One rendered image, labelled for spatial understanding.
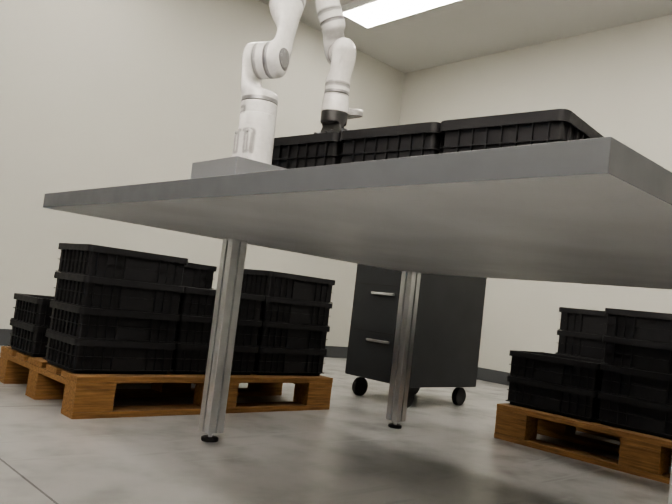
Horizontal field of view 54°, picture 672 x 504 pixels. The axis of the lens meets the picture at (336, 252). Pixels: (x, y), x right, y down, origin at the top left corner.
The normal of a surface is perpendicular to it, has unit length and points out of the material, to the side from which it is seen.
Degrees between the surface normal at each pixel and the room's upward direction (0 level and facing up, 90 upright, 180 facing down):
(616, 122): 90
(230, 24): 90
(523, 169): 90
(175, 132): 90
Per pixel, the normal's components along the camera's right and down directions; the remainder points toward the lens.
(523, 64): -0.72, -0.14
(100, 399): 0.69, 0.03
